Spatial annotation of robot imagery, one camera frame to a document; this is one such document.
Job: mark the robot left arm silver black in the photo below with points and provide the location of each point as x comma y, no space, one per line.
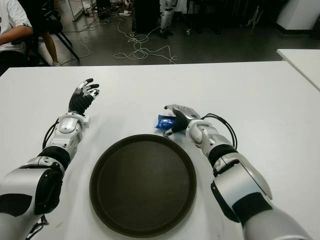
20,180

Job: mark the white cabinet with black base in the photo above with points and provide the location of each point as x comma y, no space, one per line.
297,12

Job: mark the seated person in white shirt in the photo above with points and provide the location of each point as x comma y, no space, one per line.
10,32

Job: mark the white side table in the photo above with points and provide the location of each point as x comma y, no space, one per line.
305,62

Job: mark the white board panel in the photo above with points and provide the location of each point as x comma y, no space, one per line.
77,10

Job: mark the robot right arm silver black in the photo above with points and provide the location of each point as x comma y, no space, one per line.
240,185

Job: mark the blue Oreo cookie packet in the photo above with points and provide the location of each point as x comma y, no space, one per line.
165,122

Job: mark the round dark brown tray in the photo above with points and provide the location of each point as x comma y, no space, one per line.
142,182

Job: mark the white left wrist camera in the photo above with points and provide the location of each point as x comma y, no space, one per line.
86,122

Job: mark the bare leg of person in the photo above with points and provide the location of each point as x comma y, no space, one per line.
50,47

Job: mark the robot left hand black silver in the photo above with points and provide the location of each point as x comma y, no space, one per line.
80,102

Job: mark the robot right hand black silver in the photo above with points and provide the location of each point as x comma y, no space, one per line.
186,115

